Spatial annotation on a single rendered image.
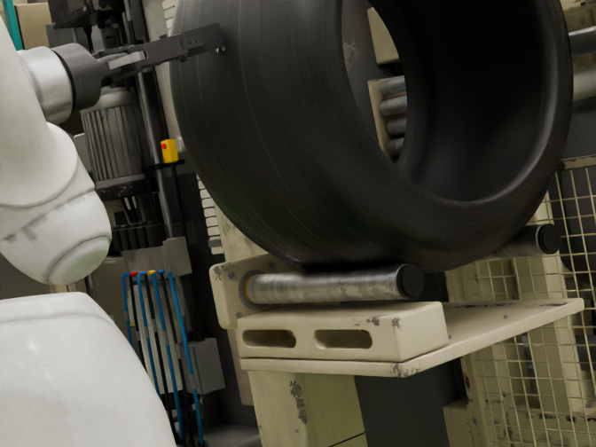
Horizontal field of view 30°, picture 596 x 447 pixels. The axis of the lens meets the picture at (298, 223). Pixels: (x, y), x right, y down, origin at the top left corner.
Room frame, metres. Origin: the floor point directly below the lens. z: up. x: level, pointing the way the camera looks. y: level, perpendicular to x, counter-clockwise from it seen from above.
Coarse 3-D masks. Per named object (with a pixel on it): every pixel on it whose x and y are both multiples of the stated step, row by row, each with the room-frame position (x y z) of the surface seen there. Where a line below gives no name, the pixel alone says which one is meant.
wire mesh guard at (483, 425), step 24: (576, 168) 1.74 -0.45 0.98; (576, 216) 1.77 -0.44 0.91; (528, 264) 1.86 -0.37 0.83; (456, 288) 1.99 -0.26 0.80; (480, 288) 1.95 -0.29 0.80; (576, 288) 1.78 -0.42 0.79; (528, 336) 1.88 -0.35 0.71; (480, 360) 1.98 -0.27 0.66; (504, 360) 1.93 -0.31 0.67; (528, 360) 1.89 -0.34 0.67; (480, 384) 1.99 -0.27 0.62; (480, 408) 1.99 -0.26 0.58; (528, 408) 1.90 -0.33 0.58; (480, 432) 1.99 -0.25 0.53; (576, 432) 1.83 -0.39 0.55
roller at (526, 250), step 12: (528, 228) 1.59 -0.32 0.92; (540, 228) 1.57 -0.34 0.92; (552, 228) 1.57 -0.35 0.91; (516, 240) 1.60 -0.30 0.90; (528, 240) 1.58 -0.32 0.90; (540, 240) 1.56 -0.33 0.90; (552, 240) 1.57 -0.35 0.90; (504, 252) 1.62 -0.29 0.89; (516, 252) 1.60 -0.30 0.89; (528, 252) 1.59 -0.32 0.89; (540, 252) 1.57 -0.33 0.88; (552, 252) 1.57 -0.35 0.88
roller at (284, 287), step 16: (288, 272) 1.60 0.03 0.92; (304, 272) 1.56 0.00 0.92; (320, 272) 1.53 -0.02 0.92; (336, 272) 1.50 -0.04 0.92; (352, 272) 1.47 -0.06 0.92; (368, 272) 1.44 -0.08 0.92; (384, 272) 1.42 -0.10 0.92; (400, 272) 1.39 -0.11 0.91; (416, 272) 1.40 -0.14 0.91; (256, 288) 1.63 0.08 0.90; (272, 288) 1.60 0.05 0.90; (288, 288) 1.57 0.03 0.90; (304, 288) 1.54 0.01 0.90; (320, 288) 1.51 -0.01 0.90; (336, 288) 1.49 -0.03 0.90; (352, 288) 1.46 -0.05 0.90; (368, 288) 1.44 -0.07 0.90; (384, 288) 1.41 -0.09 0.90; (400, 288) 1.39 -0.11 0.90; (416, 288) 1.40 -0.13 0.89
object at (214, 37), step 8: (216, 24) 1.39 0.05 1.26; (184, 32) 1.36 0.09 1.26; (192, 32) 1.36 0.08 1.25; (200, 32) 1.37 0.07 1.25; (208, 32) 1.38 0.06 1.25; (216, 32) 1.39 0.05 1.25; (208, 40) 1.38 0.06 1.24; (216, 40) 1.38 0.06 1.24; (224, 40) 1.39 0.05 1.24; (200, 48) 1.37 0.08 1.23; (208, 48) 1.38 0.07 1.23; (216, 48) 1.38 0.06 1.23
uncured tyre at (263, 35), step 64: (192, 0) 1.48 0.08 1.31; (256, 0) 1.35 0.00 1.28; (320, 0) 1.35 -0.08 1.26; (384, 0) 1.80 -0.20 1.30; (448, 0) 1.81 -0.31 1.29; (512, 0) 1.72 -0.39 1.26; (192, 64) 1.45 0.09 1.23; (256, 64) 1.35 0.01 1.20; (320, 64) 1.34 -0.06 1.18; (448, 64) 1.84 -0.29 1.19; (512, 64) 1.75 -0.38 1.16; (192, 128) 1.47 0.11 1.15; (256, 128) 1.37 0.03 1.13; (320, 128) 1.34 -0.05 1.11; (448, 128) 1.83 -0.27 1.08; (512, 128) 1.74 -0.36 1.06; (256, 192) 1.43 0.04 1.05; (320, 192) 1.36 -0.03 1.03; (384, 192) 1.37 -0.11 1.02; (448, 192) 1.77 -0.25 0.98; (512, 192) 1.51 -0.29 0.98; (320, 256) 1.49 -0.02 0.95; (384, 256) 1.43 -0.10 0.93; (448, 256) 1.46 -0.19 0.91
